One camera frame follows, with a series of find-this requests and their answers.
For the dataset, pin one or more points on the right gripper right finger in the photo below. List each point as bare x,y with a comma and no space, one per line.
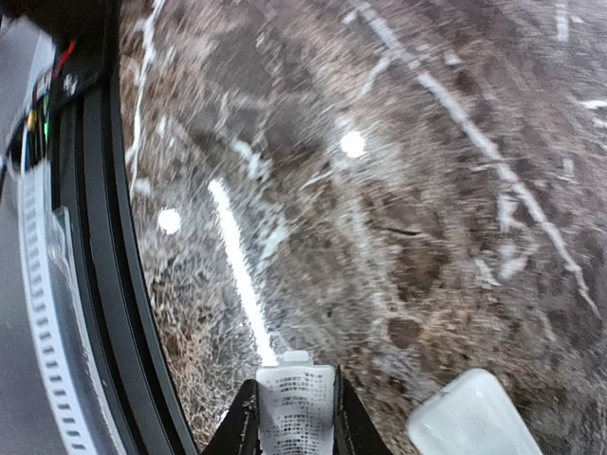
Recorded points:
354,430

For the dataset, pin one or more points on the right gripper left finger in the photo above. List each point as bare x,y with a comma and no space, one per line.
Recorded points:
238,433

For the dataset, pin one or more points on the white battery compartment cover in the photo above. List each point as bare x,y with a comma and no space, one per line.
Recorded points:
296,406

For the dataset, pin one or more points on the white remote control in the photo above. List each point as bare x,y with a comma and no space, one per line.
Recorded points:
471,415

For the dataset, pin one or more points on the white slotted cable duct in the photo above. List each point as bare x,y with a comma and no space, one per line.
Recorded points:
42,316

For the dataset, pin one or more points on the black front rail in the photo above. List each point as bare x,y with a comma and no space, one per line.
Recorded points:
89,179

